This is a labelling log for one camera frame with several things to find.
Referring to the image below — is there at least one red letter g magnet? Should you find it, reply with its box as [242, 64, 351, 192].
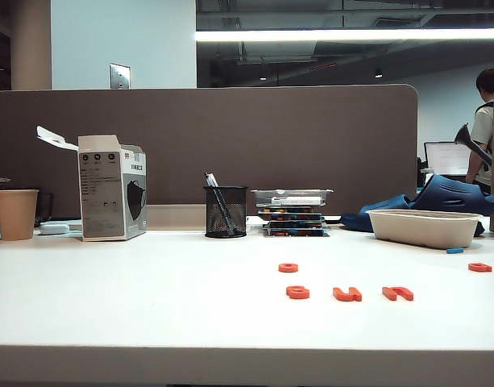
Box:
[285, 285, 311, 300]

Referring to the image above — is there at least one flat-lying dark blue slipper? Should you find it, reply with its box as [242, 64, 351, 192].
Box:
[338, 193, 411, 233]

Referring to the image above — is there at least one blue letter magnet box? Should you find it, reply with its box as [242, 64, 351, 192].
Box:
[257, 206, 325, 214]
[266, 220, 326, 229]
[262, 213, 326, 222]
[263, 227, 331, 238]

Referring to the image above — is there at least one black funnel-shaped tool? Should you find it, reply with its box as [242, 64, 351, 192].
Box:
[455, 123, 493, 169]

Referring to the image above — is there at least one upturned dark blue slipper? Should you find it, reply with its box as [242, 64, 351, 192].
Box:
[407, 173, 494, 218]

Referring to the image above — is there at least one beige rectangular pulp tray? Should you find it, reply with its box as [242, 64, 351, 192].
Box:
[366, 208, 484, 249]

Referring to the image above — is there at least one long ceiling light strip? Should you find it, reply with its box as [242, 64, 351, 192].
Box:
[195, 27, 494, 43]

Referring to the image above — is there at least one black pen with white cap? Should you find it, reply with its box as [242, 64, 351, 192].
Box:
[204, 172, 236, 234]

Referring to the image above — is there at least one red letter u magnet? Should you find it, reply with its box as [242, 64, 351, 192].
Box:
[332, 286, 363, 302]

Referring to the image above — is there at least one white computer monitor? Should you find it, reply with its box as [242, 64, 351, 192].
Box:
[423, 140, 474, 183]

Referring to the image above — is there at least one black mesh pen holder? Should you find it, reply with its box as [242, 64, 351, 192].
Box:
[202, 185, 249, 239]

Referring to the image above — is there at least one small white case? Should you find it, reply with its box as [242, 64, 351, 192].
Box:
[39, 221, 72, 235]

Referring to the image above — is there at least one dark glass cup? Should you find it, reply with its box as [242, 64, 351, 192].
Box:
[35, 191, 55, 227]

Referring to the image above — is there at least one person in beige shirt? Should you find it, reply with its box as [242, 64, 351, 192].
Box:
[466, 67, 494, 191]

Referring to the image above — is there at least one red letter n magnet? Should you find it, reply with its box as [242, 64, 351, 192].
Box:
[381, 285, 415, 302]

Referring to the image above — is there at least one brown desk partition screen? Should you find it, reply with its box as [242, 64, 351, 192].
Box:
[0, 83, 419, 231]

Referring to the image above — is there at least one brown paper cup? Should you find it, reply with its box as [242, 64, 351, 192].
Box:
[0, 188, 40, 241]

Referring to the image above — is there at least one white grey face mask box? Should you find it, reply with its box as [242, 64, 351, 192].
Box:
[35, 125, 147, 242]

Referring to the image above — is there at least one metal wall switch plate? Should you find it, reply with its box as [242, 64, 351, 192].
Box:
[109, 62, 131, 89]

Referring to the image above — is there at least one clear plastic magnet box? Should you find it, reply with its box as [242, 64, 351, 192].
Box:
[251, 188, 334, 208]

